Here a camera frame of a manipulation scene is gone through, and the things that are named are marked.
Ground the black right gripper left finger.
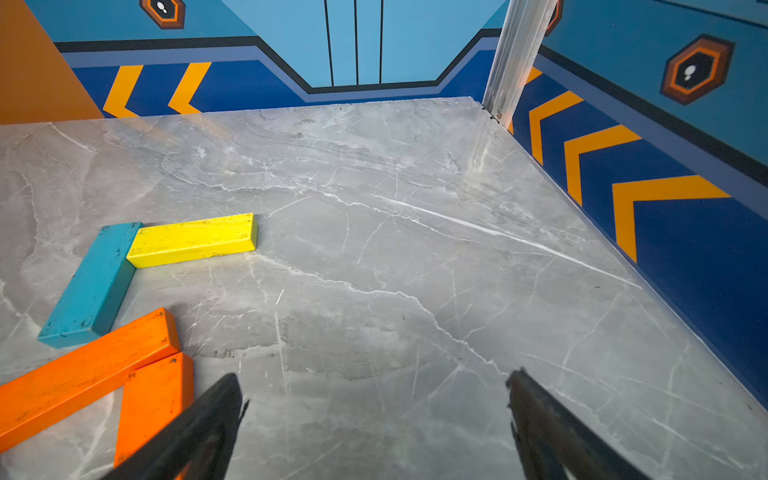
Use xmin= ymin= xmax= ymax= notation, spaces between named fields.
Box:
xmin=105 ymin=373 xmax=248 ymax=479

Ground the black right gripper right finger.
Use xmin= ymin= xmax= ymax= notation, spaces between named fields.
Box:
xmin=505 ymin=369 xmax=647 ymax=479

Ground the aluminium corner post right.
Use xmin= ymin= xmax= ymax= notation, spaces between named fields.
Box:
xmin=482 ymin=0 xmax=558 ymax=130

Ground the yellow block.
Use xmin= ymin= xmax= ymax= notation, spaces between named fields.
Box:
xmin=127 ymin=213 xmax=258 ymax=268

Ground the long orange block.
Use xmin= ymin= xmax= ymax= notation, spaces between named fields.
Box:
xmin=1 ymin=308 xmax=181 ymax=452

